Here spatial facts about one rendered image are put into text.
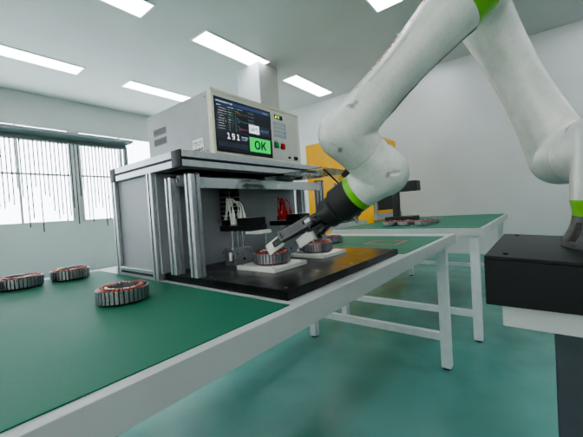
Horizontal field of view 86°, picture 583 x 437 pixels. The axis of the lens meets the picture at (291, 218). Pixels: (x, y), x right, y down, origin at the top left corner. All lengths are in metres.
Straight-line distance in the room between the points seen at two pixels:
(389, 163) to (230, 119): 0.57
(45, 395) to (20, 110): 7.10
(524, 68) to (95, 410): 0.95
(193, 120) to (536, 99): 0.91
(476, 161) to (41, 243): 7.69
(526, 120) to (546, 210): 5.14
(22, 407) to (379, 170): 0.64
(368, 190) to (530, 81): 0.42
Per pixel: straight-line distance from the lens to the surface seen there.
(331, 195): 0.76
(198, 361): 0.49
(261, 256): 0.90
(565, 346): 0.77
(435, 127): 6.31
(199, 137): 1.07
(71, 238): 7.34
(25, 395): 0.49
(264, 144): 1.15
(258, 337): 0.56
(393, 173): 0.70
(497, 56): 0.91
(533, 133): 0.90
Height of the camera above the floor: 0.94
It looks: 2 degrees down
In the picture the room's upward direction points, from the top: 4 degrees counter-clockwise
